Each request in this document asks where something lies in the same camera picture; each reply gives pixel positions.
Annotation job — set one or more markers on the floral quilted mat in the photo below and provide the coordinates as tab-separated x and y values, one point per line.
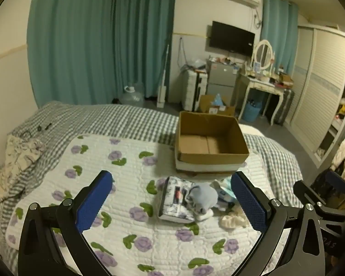
132	164

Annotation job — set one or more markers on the checked bed sheet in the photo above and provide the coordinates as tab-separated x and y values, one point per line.
118	120

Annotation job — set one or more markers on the narrow teal curtain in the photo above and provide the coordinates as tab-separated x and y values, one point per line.
279	34

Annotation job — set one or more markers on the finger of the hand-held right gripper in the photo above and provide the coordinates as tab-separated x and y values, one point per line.
337	179

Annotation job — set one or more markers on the white suitcase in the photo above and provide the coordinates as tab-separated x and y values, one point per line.
194	89

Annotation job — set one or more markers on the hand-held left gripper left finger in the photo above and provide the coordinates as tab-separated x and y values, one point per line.
93	202

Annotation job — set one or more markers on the dark striped suitcase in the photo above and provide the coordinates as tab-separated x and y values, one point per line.
286	106

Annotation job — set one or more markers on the black wall television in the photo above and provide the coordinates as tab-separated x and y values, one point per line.
231	38

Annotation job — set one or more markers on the clear water jug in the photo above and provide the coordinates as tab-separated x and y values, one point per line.
132	95

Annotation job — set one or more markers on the light blue cloth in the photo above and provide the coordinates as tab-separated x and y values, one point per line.
202	197

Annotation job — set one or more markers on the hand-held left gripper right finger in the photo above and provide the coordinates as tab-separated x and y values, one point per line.
248	202

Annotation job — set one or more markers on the floral pillow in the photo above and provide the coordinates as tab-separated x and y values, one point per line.
17	155

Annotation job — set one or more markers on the white slatted wardrobe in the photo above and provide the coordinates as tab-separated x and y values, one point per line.
319	86

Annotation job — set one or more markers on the wide teal curtain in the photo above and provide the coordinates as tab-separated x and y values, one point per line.
97	40

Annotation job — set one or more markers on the grey mini fridge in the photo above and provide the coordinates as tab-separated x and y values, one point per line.
221	77

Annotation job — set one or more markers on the white stick mop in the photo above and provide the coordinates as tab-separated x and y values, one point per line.
162	92

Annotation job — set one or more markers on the blue bin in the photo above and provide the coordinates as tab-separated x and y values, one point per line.
250	111

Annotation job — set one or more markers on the white blue packet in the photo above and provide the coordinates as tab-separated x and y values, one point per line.
225	191

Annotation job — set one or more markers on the cream scrunchie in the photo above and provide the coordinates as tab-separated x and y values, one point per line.
233	220

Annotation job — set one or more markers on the cardboard box with flaps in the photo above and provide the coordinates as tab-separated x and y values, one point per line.
212	103

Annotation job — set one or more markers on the white dressing table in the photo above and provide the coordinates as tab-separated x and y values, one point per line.
260	84

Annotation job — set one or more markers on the oval vanity mirror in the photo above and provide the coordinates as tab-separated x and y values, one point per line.
263	54

